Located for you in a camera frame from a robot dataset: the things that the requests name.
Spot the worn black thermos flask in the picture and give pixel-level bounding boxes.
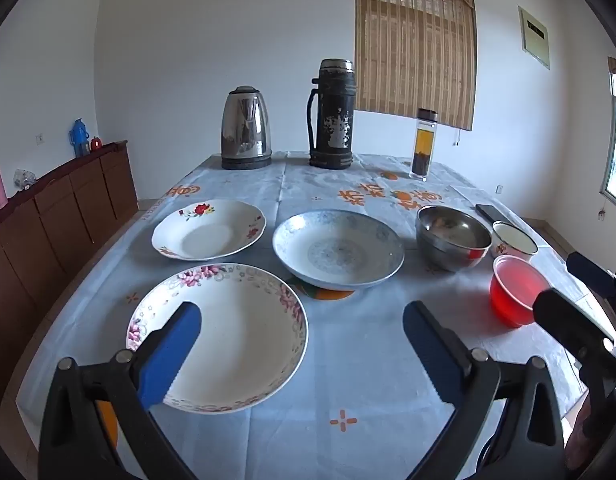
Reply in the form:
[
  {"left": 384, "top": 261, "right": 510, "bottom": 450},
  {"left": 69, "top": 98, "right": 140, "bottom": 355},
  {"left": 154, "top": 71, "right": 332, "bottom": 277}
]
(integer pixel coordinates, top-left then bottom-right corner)
[{"left": 308, "top": 58, "right": 355, "bottom": 170}]

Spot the stainless steel bowl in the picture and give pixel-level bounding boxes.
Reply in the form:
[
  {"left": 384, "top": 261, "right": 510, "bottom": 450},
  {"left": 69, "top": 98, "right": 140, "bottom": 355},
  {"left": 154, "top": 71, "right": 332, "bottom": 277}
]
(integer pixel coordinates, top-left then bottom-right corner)
[{"left": 416, "top": 205, "right": 493, "bottom": 273}]

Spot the wooden sideboard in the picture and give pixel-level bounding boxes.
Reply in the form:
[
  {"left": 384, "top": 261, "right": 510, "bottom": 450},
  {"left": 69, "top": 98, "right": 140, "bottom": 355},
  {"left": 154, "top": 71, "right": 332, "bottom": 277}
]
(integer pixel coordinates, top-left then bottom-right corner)
[{"left": 0, "top": 141, "right": 139, "bottom": 411}]

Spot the stainless steel electric kettle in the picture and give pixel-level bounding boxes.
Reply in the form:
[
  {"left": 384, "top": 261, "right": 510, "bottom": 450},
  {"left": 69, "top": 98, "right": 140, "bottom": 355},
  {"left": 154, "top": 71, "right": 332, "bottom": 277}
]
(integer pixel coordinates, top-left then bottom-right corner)
[{"left": 220, "top": 86, "right": 273, "bottom": 171}]

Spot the blue patterned plate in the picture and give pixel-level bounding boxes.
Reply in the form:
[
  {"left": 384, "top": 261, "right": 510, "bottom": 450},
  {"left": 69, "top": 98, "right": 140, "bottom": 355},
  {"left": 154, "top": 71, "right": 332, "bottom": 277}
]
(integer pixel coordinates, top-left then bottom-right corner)
[{"left": 272, "top": 209, "right": 405, "bottom": 291}]

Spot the red plastic bowl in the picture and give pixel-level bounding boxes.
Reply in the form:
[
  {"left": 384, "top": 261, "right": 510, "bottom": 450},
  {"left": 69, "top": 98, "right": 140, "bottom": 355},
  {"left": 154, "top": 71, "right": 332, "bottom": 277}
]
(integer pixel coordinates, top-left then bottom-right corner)
[{"left": 490, "top": 255, "right": 552, "bottom": 329}]

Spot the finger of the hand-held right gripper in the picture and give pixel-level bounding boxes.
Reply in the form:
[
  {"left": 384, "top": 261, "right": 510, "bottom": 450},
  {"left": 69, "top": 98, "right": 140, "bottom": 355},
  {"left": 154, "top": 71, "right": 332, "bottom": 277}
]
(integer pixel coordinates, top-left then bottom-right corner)
[
  {"left": 566, "top": 252, "right": 616, "bottom": 302},
  {"left": 532, "top": 287, "right": 616, "bottom": 361}
]

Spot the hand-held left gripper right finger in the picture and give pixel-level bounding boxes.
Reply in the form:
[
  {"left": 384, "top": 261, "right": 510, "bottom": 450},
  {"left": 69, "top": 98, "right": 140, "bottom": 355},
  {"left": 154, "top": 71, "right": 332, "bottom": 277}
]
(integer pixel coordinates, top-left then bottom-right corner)
[{"left": 403, "top": 301, "right": 568, "bottom": 480}]

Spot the black smartphone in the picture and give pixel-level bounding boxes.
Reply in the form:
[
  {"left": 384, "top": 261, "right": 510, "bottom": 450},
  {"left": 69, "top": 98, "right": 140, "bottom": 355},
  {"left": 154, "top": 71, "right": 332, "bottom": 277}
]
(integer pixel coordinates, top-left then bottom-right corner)
[{"left": 475, "top": 203, "right": 513, "bottom": 226}]

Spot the pink flower white plate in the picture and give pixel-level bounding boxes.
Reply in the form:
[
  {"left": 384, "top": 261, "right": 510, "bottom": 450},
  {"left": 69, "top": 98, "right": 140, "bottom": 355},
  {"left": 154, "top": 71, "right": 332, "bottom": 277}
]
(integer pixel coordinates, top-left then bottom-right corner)
[{"left": 126, "top": 263, "right": 309, "bottom": 414}]

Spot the glass tea bottle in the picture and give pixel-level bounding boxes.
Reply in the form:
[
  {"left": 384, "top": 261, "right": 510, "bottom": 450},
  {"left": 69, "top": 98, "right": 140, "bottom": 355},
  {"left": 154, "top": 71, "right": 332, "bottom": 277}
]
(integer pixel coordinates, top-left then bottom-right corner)
[{"left": 409, "top": 108, "right": 439, "bottom": 182}]

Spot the blue thermos jug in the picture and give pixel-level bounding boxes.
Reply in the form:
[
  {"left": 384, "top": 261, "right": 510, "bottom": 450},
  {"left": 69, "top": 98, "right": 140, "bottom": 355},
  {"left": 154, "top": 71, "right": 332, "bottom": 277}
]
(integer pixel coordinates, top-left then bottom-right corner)
[{"left": 69, "top": 118, "right": 90, "bottom": 158}]

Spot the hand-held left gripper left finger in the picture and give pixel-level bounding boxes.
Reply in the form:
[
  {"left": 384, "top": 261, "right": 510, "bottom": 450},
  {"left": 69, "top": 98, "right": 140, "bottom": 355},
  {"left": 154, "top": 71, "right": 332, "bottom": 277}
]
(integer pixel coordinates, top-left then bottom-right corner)
[{"left": 38, "top": 301, "right": 203, "bottom": 480}]

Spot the white wall panel box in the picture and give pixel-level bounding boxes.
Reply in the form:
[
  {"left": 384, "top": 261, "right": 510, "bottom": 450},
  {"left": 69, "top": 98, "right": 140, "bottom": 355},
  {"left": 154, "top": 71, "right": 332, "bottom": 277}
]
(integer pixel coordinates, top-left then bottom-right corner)
[{"left": 518, "top": 6, "right": 552, "bottom": 69}]

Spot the red flower white plate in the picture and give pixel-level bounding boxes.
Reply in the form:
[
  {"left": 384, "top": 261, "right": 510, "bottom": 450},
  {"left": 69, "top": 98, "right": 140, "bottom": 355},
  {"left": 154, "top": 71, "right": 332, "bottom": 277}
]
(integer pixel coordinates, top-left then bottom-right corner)
[{"left": 152, "top": 199, "right": 267, "bottom": 261}]

